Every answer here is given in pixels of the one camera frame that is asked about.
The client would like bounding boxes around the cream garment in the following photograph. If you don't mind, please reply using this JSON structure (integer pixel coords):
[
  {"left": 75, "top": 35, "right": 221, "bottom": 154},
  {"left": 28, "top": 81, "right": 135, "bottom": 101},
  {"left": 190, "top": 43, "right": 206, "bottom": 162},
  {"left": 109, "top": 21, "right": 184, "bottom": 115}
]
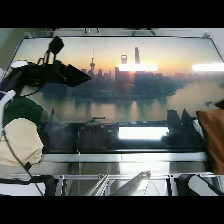
[{"left": 0, "top": 117, "right": 45, "bottom": 168}]

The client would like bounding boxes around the brown T-shirt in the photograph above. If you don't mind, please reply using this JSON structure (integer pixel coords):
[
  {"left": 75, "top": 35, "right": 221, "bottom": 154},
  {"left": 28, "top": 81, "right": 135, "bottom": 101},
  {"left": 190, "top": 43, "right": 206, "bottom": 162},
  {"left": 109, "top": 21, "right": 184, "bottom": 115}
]
[{"left": 195, "top": 108, "right": 224, "bottom": 175}]

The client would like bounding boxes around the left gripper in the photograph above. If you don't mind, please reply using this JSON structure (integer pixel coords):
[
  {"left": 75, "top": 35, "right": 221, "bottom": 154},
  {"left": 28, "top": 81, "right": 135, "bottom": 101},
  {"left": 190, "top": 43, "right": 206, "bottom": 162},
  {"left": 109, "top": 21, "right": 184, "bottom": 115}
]
[{"left": 39, "top": 61, "right": 73, "bottom": 85}]

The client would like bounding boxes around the black cable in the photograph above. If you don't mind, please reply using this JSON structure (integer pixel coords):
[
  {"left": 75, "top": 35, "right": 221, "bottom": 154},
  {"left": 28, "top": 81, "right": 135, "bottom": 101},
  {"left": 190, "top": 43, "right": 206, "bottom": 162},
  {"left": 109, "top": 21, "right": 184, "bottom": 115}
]
[{"left": 0, "top": 130, "right": 45, "bottom": 197}]

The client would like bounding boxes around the dark green garment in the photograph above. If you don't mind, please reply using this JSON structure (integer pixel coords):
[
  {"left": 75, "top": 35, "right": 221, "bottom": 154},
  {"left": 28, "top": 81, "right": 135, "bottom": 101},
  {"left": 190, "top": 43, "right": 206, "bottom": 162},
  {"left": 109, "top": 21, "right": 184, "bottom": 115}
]
[{"left": 2, "top": 96, "right": 45, "bottom": 128}]

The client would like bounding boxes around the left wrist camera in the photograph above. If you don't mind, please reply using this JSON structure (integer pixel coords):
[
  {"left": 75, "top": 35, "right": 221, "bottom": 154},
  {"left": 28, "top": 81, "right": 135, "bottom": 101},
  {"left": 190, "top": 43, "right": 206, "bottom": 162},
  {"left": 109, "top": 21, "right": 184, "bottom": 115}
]
[{"left": 42, "top": 35, "right": 66, "bottom": 65}]

